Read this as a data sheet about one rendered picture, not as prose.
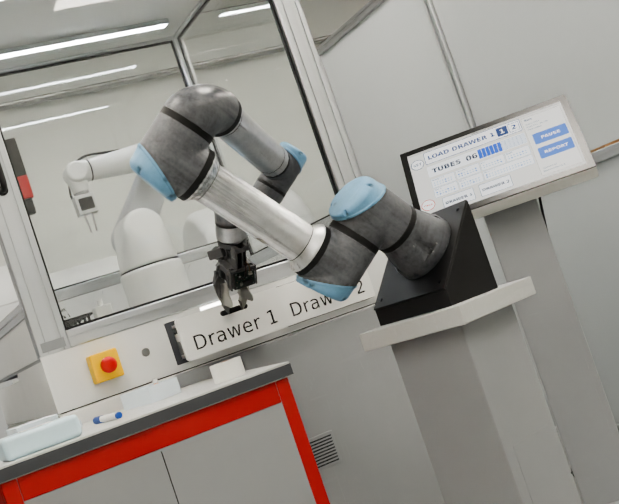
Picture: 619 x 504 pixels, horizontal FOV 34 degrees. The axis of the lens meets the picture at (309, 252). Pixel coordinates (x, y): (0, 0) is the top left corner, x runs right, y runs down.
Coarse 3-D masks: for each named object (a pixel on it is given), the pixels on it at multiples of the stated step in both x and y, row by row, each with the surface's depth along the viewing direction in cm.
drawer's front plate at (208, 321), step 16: (272, 288) 266; (256, 304) 264; (272, 304) 265; (176, 320) 254; (192, 320) 256; (208, 320) 258; (224, 320) 259; (240, 320) 261; (272, 320) 264; (192, 336) 255; (208, 336) 257; (240, 336) 260; (256, 336) 262; (192, 352) 254; (208, 352) 256
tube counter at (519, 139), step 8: (520, 136) 297; (496, 144) 298; (504, 144) 297; (512, 144) 296; (520, 144) 295; (472, 152) 300; (480, 152) 299; (488, 152) 298; (496, 152) 296; (472, 160) 298
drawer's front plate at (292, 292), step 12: (288, 288) 277; (300, 288) 278; (372, 288) 287; (288, 300) 276; (300, 300) 278; (324, 300) 280; (348, 300) 283; (360, 300) 285; (288, 312) 276; (312, 312) 278; (324, 312) 280
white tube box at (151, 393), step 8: (152, 384) 243; (160, 384) 232; (168, 384) 233; (176, 384) 235; (128, 392) 240; (136, 392) 233; (144, 392) 231; (152, 392) 230; (160, 392) 231; (168, 392) 233; (176, 392) 234; (128, 400) 236; (136, 400) 234; (144, 400) 232; (152, 400) 230; (128, 408) 237
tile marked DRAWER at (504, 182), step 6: (492, 180) 290; (498, 180) 290; (504, 180) 289; (510, 180) 288; (480, 186) 291; (486, 186) 290; (492, 186) 289; (498, 186) 288; (504, 186) 287; (510, 186) 287; (480, 192) 289; (486, 192) 289; (492, 192) 288
